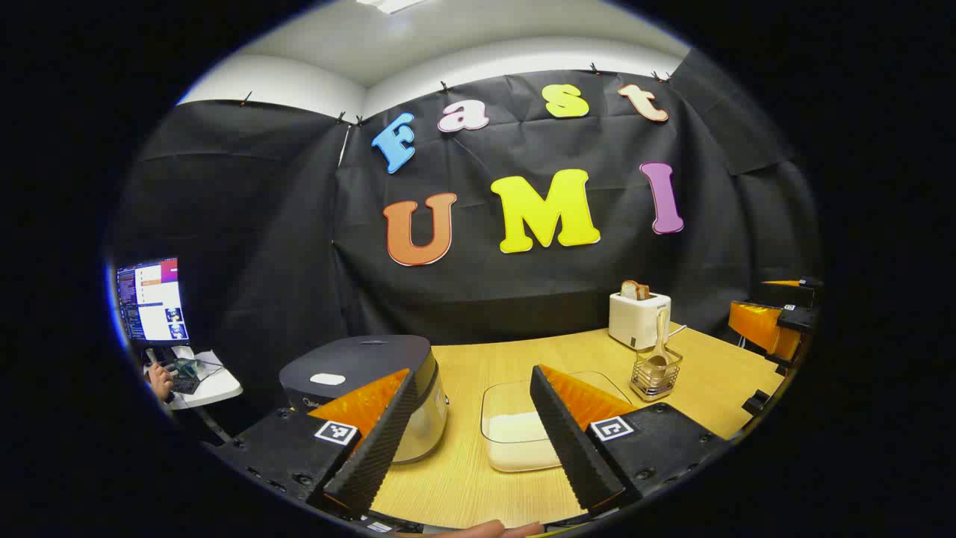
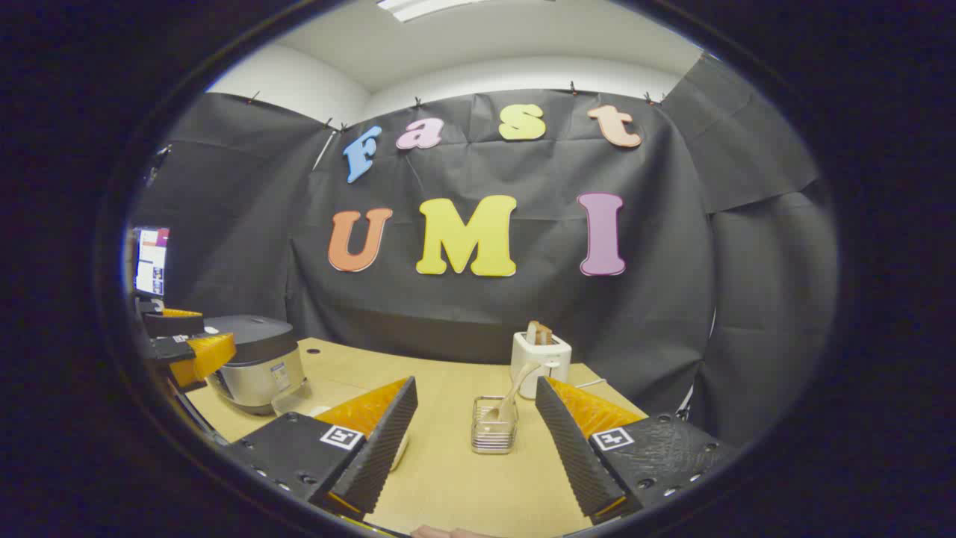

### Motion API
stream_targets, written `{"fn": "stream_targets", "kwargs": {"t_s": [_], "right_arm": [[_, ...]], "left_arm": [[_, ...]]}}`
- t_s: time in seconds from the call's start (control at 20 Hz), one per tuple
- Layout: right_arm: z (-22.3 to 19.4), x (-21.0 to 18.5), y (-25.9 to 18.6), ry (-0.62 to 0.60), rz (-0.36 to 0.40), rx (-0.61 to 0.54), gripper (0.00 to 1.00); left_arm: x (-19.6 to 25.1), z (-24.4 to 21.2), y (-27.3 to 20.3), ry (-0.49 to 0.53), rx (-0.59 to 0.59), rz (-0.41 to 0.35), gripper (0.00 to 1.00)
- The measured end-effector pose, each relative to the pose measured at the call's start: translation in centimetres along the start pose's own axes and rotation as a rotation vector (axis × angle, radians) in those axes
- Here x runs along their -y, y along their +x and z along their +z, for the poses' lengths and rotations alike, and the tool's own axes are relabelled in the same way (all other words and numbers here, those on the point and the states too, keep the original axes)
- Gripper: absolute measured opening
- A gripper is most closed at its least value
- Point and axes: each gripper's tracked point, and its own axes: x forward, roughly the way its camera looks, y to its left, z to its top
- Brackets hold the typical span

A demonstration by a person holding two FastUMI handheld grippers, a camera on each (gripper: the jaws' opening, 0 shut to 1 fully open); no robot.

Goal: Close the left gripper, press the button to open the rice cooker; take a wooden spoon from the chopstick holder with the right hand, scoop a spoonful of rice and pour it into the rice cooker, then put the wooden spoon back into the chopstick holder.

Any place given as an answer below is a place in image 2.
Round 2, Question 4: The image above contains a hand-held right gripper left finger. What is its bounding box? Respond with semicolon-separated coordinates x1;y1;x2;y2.
228;376;419;522

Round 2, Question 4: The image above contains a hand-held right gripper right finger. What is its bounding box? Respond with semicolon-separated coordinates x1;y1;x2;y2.
535;376;736;524

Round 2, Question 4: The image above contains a silver black rice cooker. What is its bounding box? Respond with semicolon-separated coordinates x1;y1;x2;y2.
203;315;307;415

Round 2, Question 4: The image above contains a wooden spoon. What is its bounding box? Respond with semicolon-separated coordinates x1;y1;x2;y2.
485;360;559;423

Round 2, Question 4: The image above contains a computer monitor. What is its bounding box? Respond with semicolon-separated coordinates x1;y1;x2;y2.
134;227;170;297

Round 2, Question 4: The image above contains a clear plastic container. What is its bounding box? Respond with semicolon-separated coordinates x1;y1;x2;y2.
273;377;410;471

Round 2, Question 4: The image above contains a white toaster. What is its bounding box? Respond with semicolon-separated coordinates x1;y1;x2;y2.
511;331;572;399

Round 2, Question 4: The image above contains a black backdrop cloth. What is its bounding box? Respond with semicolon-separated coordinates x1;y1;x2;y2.
131;52;837;449

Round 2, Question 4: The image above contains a ceiling light panel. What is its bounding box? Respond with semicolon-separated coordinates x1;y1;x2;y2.
377;0;486;22

